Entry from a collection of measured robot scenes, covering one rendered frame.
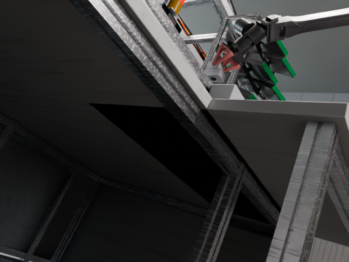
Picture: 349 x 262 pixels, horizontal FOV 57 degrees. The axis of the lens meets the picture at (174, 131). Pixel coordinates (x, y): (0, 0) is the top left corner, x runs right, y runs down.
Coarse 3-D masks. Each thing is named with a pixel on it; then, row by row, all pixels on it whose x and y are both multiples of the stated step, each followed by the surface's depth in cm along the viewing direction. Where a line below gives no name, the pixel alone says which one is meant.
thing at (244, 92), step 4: (224, 72) 146; (228, 72) 144; (228, 76) 142; (224, 80) 143; (228, 80) 141; (236, 80) 137; (236, 84) 136; (240, 88) 133; (240, 92) 132; (244, 92) 130; (248, 92) 129; (244, 96) 129; (248, 96) 127; (252, 96) 127
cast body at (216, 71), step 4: (208, 64) 114; (220, 64) 113; (208, 68) 114; (212, 68) 113; (216, 68) 112; (220, 68) 111; (208, 72) 112; (212, 72) 112; (216, 72) 111; (220, 72) 110; (208, 76) 113; (212, 76) 112; (216, 76) 111; (220, 76) 111; (224, 76) 113; (212, 80) 114; (216, 80) 113; (220, 80) 112
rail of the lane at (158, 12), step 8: (144, 0) 63; (152, 0) 64; (152, 8) 65; (160, 8) 66; (160, 16) 66; (160, 24) 67; (168, 24) 68; (168, 32) 69; (176, 32) 71; (176, 40) 71; (184, 48) 74; (184, 56) 75; (192, 56) 76; (192, 64) 77; (200, 72) 80; (200, 80) 81; (208, 80) 83; (208, 88) 83
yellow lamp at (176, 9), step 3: (171, 0) 112; (174, 0) 112; (177, 0) 112; (168, 3) 112; (171, 3) 112; (174, 3) 112; (177, 3) 112; (180, 3) 113; (168, 6) 111; (171, 6) 111; (174, 6) 111; (177, 6) 112; (180, 6) 113; (174, 9) 111; (177, 9) 112; (177, 12) 112
